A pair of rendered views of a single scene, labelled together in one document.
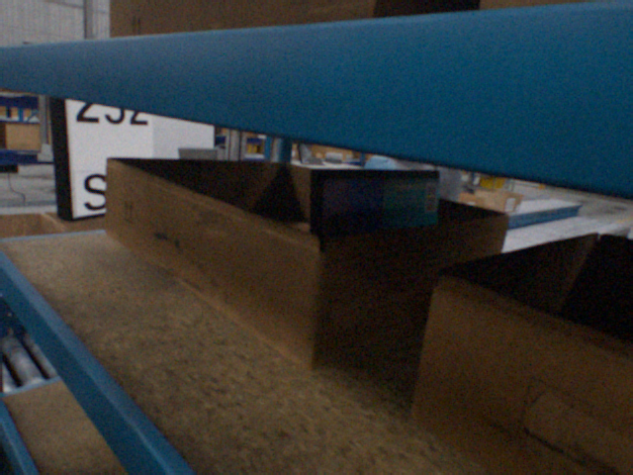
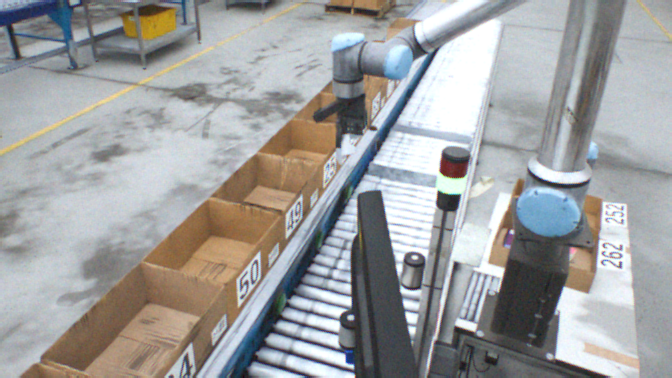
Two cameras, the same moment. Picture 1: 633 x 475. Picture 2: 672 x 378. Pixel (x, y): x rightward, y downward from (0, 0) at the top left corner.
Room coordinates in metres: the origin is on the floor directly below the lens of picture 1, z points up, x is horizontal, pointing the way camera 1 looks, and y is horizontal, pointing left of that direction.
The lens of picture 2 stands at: (0.62, 0.80, 2.06)
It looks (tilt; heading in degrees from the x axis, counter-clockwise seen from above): 31 degrees down; 334
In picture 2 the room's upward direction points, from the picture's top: 3 degrees clockwise
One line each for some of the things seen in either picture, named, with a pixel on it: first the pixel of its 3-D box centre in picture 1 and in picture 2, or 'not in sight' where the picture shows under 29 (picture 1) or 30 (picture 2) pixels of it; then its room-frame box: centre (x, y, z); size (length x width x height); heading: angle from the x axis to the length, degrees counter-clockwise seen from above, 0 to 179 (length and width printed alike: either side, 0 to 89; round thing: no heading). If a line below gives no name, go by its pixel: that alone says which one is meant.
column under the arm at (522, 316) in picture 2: not in sight; (528, 288); (1.52, -0.37, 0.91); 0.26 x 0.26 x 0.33; 41
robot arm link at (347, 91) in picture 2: not in sight; (348, 86); (1.90, 0.14, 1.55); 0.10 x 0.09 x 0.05; 142
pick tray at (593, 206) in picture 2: not in sight; (553, 210); (1.98, -0.98, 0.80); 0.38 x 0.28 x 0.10; 40
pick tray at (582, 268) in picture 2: not in sight; (544, 249); (1.77, -0.72, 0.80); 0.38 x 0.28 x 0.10; 39
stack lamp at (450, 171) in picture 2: not in sight; (452, 172); (1.26, 0.25, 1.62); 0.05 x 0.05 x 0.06
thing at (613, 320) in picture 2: not in sight; (552, 269); (1.72, -0.73, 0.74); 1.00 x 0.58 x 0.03; 131
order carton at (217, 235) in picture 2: not in sight; (217, 256); (2.01, 0.54, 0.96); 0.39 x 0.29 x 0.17; 137
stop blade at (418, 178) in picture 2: not in sight; (412, 178); (2.52, -0.57, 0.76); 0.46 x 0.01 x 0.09; 47
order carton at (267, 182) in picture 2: not in sight; (267, 198); (2.30, 0.27, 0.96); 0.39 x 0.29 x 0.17; 137
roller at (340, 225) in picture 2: not in sight; (389, 237); (2.17, -0.23, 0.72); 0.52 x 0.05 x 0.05; 47
